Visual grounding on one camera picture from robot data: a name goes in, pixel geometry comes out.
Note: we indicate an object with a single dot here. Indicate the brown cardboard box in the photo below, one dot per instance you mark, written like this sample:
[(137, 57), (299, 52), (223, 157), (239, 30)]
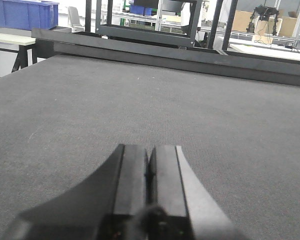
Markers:
[(284, 27)]

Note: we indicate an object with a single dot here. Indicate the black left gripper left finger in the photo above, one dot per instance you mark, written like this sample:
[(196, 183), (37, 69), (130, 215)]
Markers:
[(92, 209)]

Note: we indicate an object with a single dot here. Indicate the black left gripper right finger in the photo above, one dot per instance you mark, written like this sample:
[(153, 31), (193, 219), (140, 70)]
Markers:
[(191, 212)]

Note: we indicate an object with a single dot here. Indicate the white work table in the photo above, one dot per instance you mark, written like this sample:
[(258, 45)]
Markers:
[(233, 41)]

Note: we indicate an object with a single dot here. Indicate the white side table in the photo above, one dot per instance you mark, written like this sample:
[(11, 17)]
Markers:
[(24, 44)]

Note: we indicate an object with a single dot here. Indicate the black fabric table mat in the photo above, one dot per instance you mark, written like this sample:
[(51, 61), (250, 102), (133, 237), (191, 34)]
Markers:
[(62, 117)]

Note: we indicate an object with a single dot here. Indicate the blue plastic storage crate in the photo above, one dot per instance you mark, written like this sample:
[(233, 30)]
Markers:
[(29, 14)]

